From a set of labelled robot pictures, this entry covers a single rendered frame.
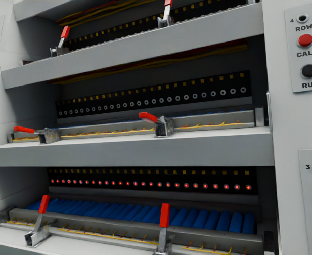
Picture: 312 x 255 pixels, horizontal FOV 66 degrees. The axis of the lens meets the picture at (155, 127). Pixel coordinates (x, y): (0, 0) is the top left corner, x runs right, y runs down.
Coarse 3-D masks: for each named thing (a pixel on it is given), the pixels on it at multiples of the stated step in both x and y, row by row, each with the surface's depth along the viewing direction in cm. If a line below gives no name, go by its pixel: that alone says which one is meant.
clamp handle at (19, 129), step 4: (16, 128) 45; (20, 128) 45; (24, 128) 46; (28, 128) 47; (24, 132) 46; (28, 132) 46; (32, 132) 47; (36, 132) 48; (40, 132) 49; (48, 132) 51
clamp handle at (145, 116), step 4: (144, 112) 33; (140, 116) 34; (144, 116) 33; (148, 116) 34; (152, 116) 35; (148, 120) 35; (152, 120) 35; (156, 120) 36; (160, 120) 40; (164, 120) 39; (160, 124) 39
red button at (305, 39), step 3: (300, 36) 32; (303, 36) 31; (306, 36) 31; (309, 36) 31; (300, 39) 31; (303, 39) 31; (306, 39) 31; (309, 39) 31; (300, 42) 31; (303, 42) 31; (306, 42) 31; (309, 42) 31; (303, 45) 31; (306, 45) 31
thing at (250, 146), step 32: (0, 128) 60; (32, 128) 68; (256, 128) 36; (0, 160) 56; (32, 160) 51; (64, 160) 47; (96, 160) 44; (128, 160) 41; (160, 160) 38; (192, 160) 36; (224, 160) 34; (256, 160) 32
